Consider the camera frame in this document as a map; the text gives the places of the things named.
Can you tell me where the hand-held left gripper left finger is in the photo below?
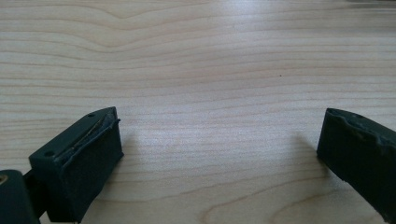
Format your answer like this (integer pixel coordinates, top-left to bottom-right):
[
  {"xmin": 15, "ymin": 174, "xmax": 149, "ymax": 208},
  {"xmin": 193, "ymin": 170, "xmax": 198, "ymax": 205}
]
[{"xmin": 28, "ymin": 105, "xmax": 125, "ymax": 224}]

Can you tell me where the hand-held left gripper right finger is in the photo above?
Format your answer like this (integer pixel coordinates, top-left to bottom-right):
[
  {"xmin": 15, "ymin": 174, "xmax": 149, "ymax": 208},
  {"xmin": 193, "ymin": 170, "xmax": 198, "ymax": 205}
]
[{"xmin": 316, "ymin": 107, "xmax": 396, "ymax": 224}]

